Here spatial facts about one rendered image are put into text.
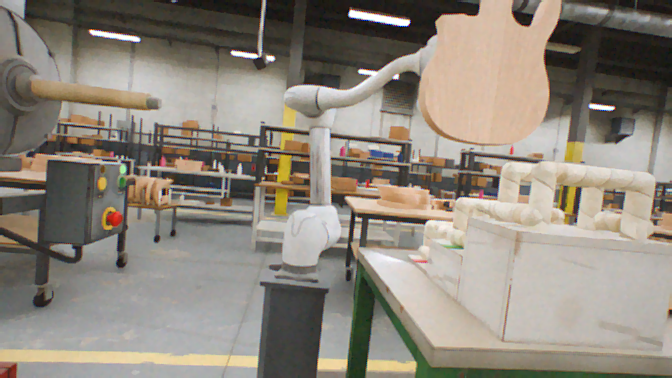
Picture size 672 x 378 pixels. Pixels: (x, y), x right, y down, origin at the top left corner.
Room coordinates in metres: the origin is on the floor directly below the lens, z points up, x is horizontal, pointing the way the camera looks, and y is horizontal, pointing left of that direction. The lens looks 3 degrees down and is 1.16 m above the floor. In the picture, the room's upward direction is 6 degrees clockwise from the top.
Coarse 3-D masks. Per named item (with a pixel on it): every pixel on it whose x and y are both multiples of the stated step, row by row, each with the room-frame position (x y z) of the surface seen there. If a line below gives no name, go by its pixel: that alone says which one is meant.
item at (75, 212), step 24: (48, 168) 0.73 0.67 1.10; (72, 168) 0.74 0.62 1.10; (96, 168) 0.76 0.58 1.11; (48, 192) 0.73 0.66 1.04; (72, 192) 0.74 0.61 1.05; (96, 192) 0.76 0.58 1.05; (120, 192) 0.87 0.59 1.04; (48, 216) 0.73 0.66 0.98; (72, 216) 0.74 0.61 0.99; (96, 216) 0.77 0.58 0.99; (24, 240) 0.73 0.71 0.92; (48, 240) 0.73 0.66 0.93; (72, 240) 0.74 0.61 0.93; (96, 240) 0.78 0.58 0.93
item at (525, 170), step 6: (510, 162) 0.57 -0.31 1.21; (516, 162) 0.57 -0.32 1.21; (504, 168) 0.58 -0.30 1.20; (510, 168) 0.57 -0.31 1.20; (516, 168) 0.56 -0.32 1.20; (522, 168) 0.56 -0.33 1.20; (528, 168) 0.57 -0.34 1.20; (522, 174) 0.57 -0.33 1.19; (528, 174) 0.57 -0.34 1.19; (522, 180) 0.58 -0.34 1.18; (528, 180) 0.58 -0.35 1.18; (576, 186) 0.59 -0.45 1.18; (582, 186) 0.59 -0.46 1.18; (588, 186) 0.59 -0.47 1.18
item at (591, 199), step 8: (584, 192) 0.59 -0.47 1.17; (592, 192) 0.58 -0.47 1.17; (600, 192) 0.58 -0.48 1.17; (584, 200) 0.59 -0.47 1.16; (592, 200) 0.58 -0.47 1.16; (600, 200) 0.58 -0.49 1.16; (584, 208) 0.59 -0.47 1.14; (592, 208) 0.58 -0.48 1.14; (600, 208) 0.58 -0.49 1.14; (584, 216) 0.59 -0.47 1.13; (592, 216) 0.58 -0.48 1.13; (584, 224) 0.59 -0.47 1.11; (592, 224) 0.58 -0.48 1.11
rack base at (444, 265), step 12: (432, 240) 0.76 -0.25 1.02; (444, 240) 0.76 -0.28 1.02; (432, 252) 0.75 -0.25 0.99; (444, 252) 0.69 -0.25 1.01; (456, 252) 0.64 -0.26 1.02; (432, 264) 0.74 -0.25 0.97; (444, 264) 0.68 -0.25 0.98; (456, 264) 0.63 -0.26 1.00; (432, 276) 0.73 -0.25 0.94; (444, 276) 0.67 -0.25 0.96; (456, 276) 0.62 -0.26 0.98; (444, 288) 0.67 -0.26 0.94; (456, 288) 0.62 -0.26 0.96
